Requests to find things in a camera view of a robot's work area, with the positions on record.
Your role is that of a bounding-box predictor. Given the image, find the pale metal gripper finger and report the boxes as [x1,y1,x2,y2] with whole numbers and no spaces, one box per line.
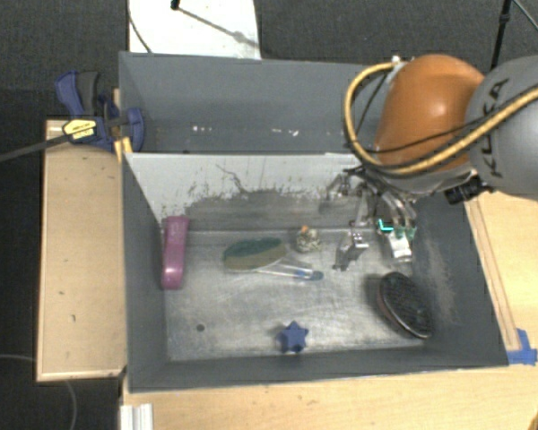
[318,173,354,215]
[333,228,370,272]

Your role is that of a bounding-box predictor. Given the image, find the clear pen with blue tip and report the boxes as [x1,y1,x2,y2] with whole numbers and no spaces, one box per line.
[255,257,325,283]

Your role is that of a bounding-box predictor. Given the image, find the black oval mesh brush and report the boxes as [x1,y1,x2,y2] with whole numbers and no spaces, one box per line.
[366,271,436,341]

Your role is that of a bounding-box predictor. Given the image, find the green and yellow oval sponge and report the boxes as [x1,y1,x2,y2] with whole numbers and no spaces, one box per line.
[221,236,289,274]

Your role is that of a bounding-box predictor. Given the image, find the blue star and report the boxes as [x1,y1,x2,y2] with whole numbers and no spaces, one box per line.
[274,321,310,355]

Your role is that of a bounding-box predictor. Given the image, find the grey metal bin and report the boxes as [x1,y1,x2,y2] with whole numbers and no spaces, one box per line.
[117,50,510,393]

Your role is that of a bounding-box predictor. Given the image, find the pale wood flat board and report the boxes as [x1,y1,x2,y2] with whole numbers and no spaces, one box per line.
[35,118,129,383]

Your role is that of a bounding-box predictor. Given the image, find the black cylinder on white bracket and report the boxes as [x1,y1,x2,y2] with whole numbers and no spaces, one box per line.
[443,173,495,206]

